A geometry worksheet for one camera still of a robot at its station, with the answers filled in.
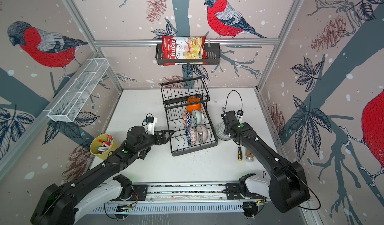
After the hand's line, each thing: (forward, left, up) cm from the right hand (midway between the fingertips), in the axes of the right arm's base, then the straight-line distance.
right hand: (231, 131), depth 85 cm
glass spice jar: (-11, -10, -7) cm, 17 cm away
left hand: (-6, +34, +8) cm, 36 cm away
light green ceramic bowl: (+10, +20, +1) cm, 22 cm away
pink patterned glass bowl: (-3, +16, +1) cm, 17 cm away
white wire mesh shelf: (-2, +82, +23) cm, 86 cm away
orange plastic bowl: (+21, +26, -5) cm, 34 cm away
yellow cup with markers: (-12, +73, +1) cm, 73 cm away
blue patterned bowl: (-4, +23, +1) cm, 23 cm away
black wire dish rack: (+28, +31, -6) cm, 43 cm away
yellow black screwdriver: (-9, -5, -9) cm, 14 cm away
